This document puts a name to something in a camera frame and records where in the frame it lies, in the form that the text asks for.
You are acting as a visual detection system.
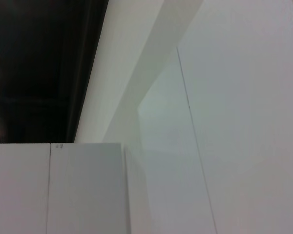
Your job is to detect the white tall cabinet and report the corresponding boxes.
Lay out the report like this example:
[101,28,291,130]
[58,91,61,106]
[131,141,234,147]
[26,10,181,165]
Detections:
[0,142,147,234]

